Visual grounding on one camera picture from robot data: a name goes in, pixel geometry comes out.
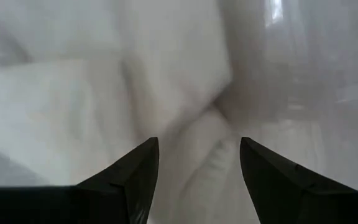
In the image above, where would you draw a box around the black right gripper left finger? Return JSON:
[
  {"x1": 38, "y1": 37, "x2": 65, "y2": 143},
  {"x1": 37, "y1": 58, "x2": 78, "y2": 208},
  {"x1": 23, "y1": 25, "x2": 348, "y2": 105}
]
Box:
[{"x1": 0, "y1": 136, "x2": 160, "y2": 224}]

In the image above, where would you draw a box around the plain white thin garment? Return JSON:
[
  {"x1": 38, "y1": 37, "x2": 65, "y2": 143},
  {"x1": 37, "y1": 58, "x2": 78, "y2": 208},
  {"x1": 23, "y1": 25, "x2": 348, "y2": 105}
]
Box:
[{"x1": 0, "y1": 0, "x2": 332, "y2": 224}]

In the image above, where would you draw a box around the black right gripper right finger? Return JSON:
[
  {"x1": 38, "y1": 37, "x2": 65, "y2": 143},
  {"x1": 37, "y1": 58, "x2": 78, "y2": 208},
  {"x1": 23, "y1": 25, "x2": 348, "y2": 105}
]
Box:
[{"x1": 239, "y1": 136, "x2": 358, "y2": 224}]

